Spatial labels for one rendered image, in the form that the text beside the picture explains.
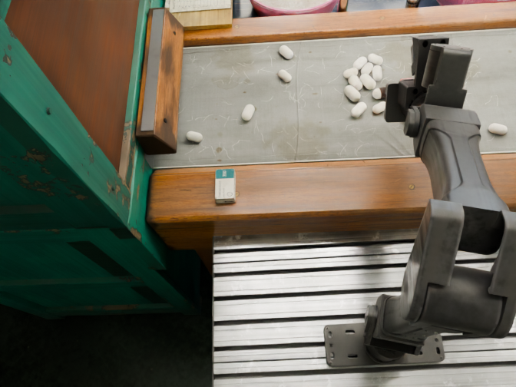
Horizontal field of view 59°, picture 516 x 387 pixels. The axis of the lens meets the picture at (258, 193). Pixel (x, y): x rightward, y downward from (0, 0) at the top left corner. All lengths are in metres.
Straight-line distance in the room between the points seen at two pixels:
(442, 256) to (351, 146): 0.49
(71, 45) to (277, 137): 0.43
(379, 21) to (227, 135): 0.41
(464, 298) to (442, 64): 0.33
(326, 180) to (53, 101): 0.48
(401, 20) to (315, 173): 0.41
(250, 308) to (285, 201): 0.21
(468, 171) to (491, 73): 0.57
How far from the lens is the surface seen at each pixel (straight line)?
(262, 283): 0.87
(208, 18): 1.07
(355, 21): 1.07
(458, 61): 0.68
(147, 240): 0.87
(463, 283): 0.47
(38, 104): 0.53
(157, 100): 0.84
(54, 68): 0.61
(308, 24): 1.05
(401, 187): 0.85
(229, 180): 0.82
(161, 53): 0.91
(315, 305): 0.86
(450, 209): 0.45
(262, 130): 0.92
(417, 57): 0.74
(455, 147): 0.56
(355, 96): 0.95
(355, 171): 0.85
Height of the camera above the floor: 1.52
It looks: 65 degrees down
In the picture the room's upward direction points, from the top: 9 degrees counter-clockwise
